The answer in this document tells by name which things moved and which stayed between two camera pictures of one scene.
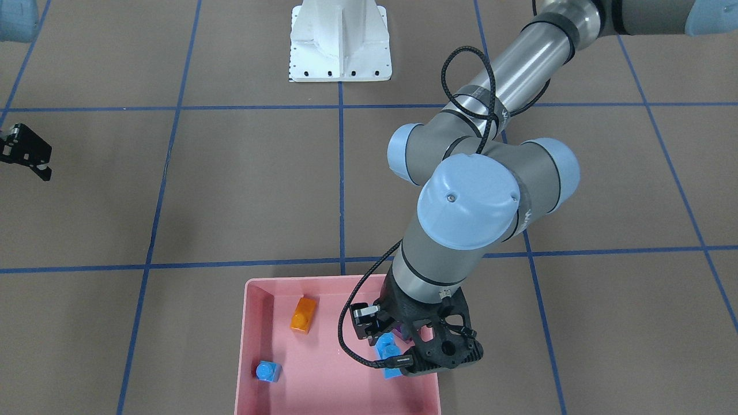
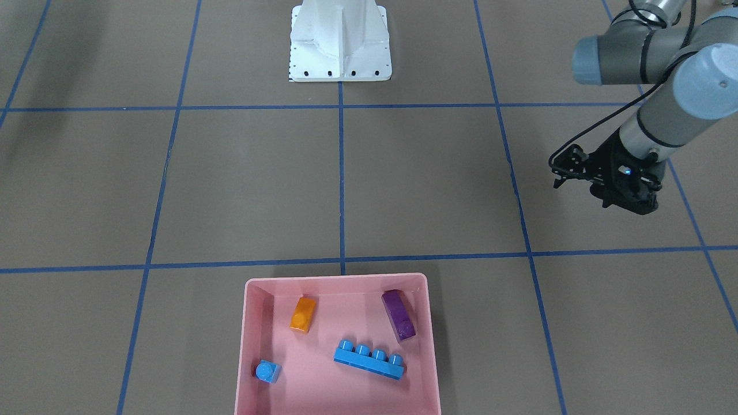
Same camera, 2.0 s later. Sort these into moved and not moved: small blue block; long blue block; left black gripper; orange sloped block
Moved: long blue block; left black gripper
Not moved: orange sloped block; small blue block
